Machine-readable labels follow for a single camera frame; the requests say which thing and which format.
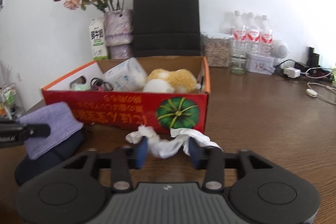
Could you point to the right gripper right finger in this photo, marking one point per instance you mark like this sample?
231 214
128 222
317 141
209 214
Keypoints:
210 159

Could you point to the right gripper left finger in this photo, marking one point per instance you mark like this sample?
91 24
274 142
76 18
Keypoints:
124 159

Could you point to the dark navy zip case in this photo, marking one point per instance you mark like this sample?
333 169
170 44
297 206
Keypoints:
28 169

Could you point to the white tissue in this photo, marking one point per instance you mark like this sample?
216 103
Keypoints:
162 148

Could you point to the pale green plastic bag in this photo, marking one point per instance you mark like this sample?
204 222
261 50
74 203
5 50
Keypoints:
79 87

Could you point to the white wet wipes pack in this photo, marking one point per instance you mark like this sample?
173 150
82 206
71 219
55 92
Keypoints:
129 76

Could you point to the yellow white plush toy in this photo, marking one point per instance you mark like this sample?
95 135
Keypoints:
163 81

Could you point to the red cardboard box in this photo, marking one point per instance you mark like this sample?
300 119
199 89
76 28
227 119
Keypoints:
128 110

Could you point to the clear glass cup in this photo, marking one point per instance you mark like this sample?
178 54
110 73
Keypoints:
239 63

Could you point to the white patterned tin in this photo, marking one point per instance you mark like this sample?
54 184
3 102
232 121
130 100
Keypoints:
261 64

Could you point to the seed filled clear container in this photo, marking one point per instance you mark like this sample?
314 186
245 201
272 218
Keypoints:
216 48

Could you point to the white round speaker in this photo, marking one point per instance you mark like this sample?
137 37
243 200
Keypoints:
280 49

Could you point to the water bottle pack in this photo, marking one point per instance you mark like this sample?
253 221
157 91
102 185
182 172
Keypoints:
250 30

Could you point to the purple textured vase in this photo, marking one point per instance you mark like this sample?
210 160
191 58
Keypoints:
118 33

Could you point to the green white milk carton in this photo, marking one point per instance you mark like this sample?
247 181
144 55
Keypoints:
97 38

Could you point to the black power strip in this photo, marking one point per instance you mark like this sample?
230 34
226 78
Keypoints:
313 58

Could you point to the black paper shopping bag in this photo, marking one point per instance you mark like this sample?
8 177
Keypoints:
166 28

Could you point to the wire storage rack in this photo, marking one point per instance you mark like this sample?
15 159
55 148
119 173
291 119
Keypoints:
11 103

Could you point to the white charger with cables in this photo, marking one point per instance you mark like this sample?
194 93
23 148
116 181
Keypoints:
323 78

